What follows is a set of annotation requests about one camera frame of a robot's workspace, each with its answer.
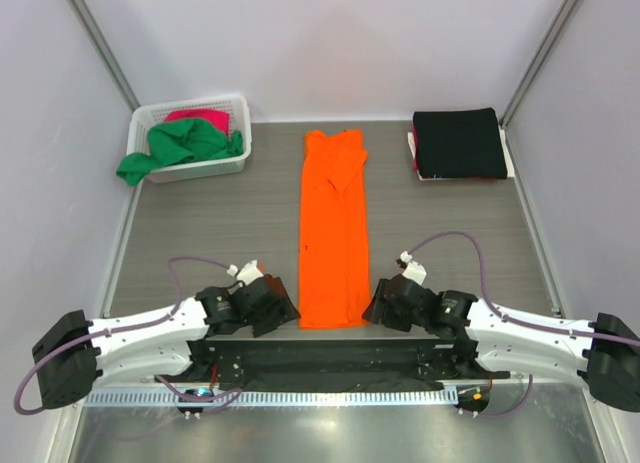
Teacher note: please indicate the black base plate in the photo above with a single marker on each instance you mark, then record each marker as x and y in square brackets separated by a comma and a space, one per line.
[328, 365]

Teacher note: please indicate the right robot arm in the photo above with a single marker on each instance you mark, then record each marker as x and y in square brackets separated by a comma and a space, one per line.
[471, 341]

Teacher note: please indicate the folded pink t shirt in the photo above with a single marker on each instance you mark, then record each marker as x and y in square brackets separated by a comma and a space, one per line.
[413, 149]

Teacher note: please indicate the folded black t shirt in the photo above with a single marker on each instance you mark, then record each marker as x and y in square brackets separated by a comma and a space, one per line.
[459, 144]

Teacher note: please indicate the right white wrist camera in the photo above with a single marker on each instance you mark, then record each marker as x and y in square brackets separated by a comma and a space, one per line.
[411, 269]

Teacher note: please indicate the aluminium frame post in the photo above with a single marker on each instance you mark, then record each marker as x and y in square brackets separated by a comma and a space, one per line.
[552, 36]
[100, 44]

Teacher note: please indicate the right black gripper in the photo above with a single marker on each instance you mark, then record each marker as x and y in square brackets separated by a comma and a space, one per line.
[374, 311]

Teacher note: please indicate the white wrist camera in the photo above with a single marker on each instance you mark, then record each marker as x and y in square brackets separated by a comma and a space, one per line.
[411, 269]
[247, 274]

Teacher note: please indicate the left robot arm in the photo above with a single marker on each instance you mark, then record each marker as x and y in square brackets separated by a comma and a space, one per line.
[78, 355]

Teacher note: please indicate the orange t shirt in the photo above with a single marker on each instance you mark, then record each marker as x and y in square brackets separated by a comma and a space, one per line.
[334, 261]

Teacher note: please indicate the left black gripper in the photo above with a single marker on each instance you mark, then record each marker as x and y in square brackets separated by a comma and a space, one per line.
[283, 306]

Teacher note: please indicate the right aluminium frame post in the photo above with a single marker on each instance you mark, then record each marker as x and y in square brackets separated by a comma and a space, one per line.
[552, 36]

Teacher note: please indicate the green t shirt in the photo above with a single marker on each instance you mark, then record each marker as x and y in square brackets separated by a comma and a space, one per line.
[183, 141]

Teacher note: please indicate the white slotted cable duct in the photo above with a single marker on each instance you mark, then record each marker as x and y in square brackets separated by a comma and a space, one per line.
[162, 397]

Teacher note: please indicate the white plastic basket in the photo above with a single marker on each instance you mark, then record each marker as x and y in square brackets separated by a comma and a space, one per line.
[145, 117]

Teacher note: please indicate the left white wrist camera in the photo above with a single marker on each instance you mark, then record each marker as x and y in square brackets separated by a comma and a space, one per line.
[247, 274]

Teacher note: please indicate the folded white t shirt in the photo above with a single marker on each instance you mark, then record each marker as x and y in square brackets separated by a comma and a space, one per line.
[507, 159]

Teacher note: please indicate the pink t shirt in basket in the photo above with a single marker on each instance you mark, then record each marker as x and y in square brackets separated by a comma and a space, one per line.
[218, 118]

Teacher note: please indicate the left aluminium frame post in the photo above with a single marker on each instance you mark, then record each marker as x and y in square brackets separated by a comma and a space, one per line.
[100, 44]

